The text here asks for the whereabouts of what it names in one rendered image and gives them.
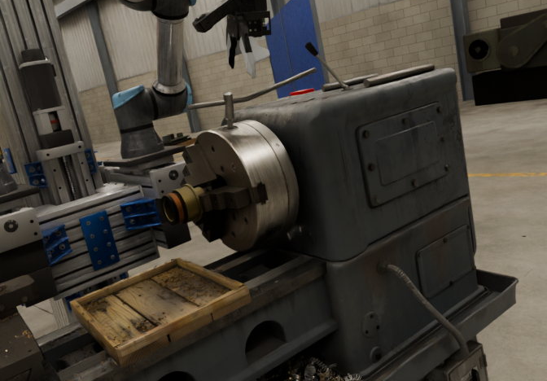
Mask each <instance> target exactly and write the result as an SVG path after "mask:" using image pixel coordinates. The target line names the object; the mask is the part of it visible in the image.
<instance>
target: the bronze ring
mask: <svg viewBox="0 0 547 381"><path fill-rule="evenodd" d="M203 193H205V191H204V190H203V189H202V188H201V187H199V186H198V187H196V188H194V187H193V186H191V185H190V184H185V185H183V186H182V188H178V189H176V190H173V191H172V193H169V194H166V195H164V196H163V197H162V200H161V205H162V209H163V212H164V215H165V217H166V219H167V221H168V222H169V224H171V225H172V226H175V225H179V224H181V223H183V224H186V223H188V222H191V221H199V220H200V219H201V217H202V215H203V209H202V204H201V201H200V198H199V196H198V195H200V194H203Z"/></svg>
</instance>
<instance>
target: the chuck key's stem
mask: <svg viewBox="0 0 547 381"><path fill-rule="evenodd" d="M223 98H224V100H225V105H224V109H225V119H226V120H227V129H233V128H234V126H233V119H234V104H233V94H232V93H230V92H227V93H224V94H223Z"/></svg>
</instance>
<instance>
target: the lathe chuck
mask: <svg viewBox="0 0 547 381"><path fill-rule="evenodd" d="M233 126H234V127H237V129H234V130H225V129H224V128H226V127H227V125H224V126H222V127H218V128H215V129H209V130H206V131H203V132H201V133H200V134H199V135H198V136H197V139H198V141H199V144H200V146H201V147H202V149H203V152H204V154H205V155H206V156H207V158H208V161H209V163H210V165H211V166H212V169H213V171H214V173H215V174H218V175H220V176H222V177H223V178H224V179H223V180H222V181H220V182H218V183H214V184H213V186H208V187H206V188H203V190H204V191H205V192H208V191H212V190H215V189H216V188H220V187H222V186H242V187H256V186H257V183H259V182H260V184H263V188H264V192H265V198H266V200H265V203H264V204H261V203H257V204H253V203H251V204H249V205H246V206H244V207H241V208H238V209H237V208H227V209H225V210H224V223H223V237H222V242H223V243H224V244H225V245H226V246H227V247H229V248H231V249H233V250H235V251H237V252H245V251H246V250H249V249H251V248H253V247H256V246H258V245H260V244H262V243H265V242H268V241H270V240H271V239H275V238H276V237H278V236H279V235H280V234H281V233H282V231H283V229H284V227H285V225H286V223H287V216H288V194H287V184H286V181H285V177H284V175H283V172H282V168H281V166H280V164H279V162H278V159H277V157H276V155H275V154H274V151H273V150H272V148H271V146H270V145H269V144H268V143H267V141H266V140H265V139H264V138H263V136H262V135H261V134H260V133H259V132H257V131H256V130H255V129H253V128H252V127H251V126H249V125H246V124H244V123H233ZM272 229H275V231H274V233H273V234H271V235H270V236H269V237H267V238H265V234H266V233H267V232H268V231H269V230H272Z"/></svg>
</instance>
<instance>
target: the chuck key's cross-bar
mask: <svg viewBox="0 0 547 381"><path fill-rule="evenodd" d="M316 71H317V69H316V68H311V69H309V70H308V71H305V72H302V73H300V74H298V75H296V76H293V77H291V78H288V79H286V80H285V81H281V82H279V83H277V84H275V85H272V86H270V87H268V88H265V89H263V90H260V91H258V92H256V93H254V94H251V95H248V96H247V97H243V98H236V99H233V103H244V102H247V101H250V100H252V99H255V98H257V97H260V96H261V95H263V94H267V93H268V92H270V91H273V90H276V89H278V88H280V87H282V86H285V85H287V84H290V83H292V82H293V81H297V80H299V79H300V78H303V77H306V76H308V75H310V74H312V73H315V72H316ZM222 105H225V100H220V101H214V102H208V103H197V104H191V105H187V106H186V108H187V110H194V109H200V108H206V107H216V106H222Z"/></svg>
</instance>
